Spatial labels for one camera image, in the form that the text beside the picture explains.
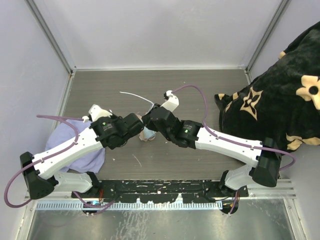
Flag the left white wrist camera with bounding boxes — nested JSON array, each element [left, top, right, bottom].
[[82, 104, 113, 123]]

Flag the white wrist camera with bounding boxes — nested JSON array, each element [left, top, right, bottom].
[[82, 104, 113, 123], [161, 90, 180, 112]]

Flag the slotted white cable duct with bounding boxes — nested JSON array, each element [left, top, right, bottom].
[[35, 200, 223, 211]]

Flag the black paint-splattered base plate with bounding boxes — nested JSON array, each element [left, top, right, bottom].
[[79, 179, 234, 204]]

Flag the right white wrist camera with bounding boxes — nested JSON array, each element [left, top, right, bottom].
[[161, 90, 180, 112]]

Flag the black floral plush blanket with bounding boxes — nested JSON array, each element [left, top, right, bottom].
[[214, 23, 320, 152]]

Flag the flag print glasses case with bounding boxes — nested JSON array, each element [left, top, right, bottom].
[[138, 127, 156, 142]]

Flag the light blue cleaning cloth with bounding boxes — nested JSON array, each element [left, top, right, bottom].
[[143, 127, 156, 140]]

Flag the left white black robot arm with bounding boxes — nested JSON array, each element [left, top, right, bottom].
[[19, 113, 144, 200]]

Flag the aluminium frame post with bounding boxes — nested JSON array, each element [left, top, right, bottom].
[[244, 0, 291, 75], [26, 0, 77, 74]]

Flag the lavender crumpled cloth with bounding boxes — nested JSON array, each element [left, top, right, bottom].
[[44, 116, 106, 175]]

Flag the aluminium front rail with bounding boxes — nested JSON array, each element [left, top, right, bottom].
[[24, 178, 297, 201]]

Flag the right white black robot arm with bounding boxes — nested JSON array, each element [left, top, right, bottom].
[[142, 106, 281, 197]]

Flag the right aluminium frame post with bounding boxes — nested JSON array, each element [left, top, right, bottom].
[[244, 0, 291, 75]]

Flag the white rectangular sunglasses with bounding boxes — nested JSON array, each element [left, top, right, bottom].
[[119, 91, 155, 113]]

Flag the left aluminium frame post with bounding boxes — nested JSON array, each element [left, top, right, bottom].
[[26, 0, 77, 74]]

